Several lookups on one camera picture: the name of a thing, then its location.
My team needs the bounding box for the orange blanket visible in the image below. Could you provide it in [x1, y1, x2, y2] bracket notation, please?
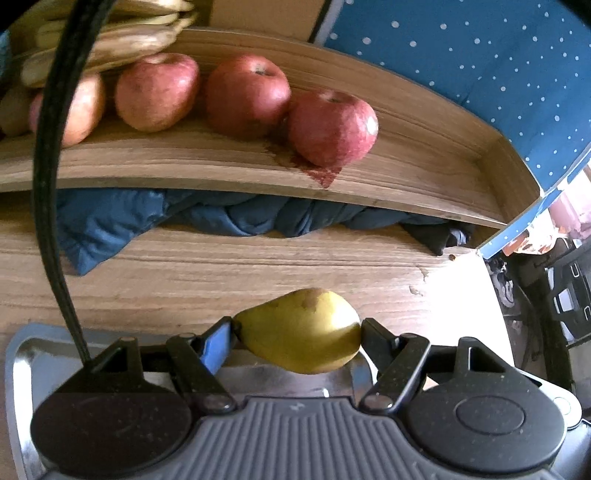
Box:
[502, 228, 557, 256]

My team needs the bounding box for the bed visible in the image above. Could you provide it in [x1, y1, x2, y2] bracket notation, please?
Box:
[549, 166, 591, 241]

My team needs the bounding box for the yellow-green pear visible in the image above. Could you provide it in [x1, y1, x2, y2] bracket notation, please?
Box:
[232, 287, 362, 374]

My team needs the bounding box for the blue polka dot fabric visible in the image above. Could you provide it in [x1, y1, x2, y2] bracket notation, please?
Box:
[323, 0, 591, 259]

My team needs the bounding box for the black cable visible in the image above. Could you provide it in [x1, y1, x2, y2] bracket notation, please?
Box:
[34, 0, 116, 365]

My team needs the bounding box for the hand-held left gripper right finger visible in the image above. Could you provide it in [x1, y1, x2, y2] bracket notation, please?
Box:
[360, 318, 509, 414]

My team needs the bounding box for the black office chair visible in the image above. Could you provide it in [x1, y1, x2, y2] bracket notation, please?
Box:
[522, 249, 591, 352]

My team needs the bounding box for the bunch of ripe bananas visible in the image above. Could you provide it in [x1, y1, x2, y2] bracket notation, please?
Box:
[21, 0, 199, 88]

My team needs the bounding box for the metal tray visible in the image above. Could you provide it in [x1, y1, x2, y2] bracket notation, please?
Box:
[4, 323, 583, 480]

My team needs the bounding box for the wooden panel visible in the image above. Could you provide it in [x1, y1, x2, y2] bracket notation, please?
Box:
[208, 0, 328, 42]

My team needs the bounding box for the brown kiwi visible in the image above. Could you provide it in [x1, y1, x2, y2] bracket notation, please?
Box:
[0, 85, 35, 137]

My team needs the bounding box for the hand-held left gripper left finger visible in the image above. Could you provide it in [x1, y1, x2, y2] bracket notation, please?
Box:
[90, 316, 238, 414]

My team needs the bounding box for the wooden desk shelf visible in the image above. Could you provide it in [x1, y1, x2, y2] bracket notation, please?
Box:
[0, 28, 541, 229]

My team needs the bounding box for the dark blue cloth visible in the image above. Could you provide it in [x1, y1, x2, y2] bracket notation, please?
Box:
[55, 189, 474, 278]

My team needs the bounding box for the red apple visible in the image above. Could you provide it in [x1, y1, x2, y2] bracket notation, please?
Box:
[115, 53, 200, 133]
[206, 54, 293, 139]
[288, 90, 379, 168]
[28, 74, 106, 147]

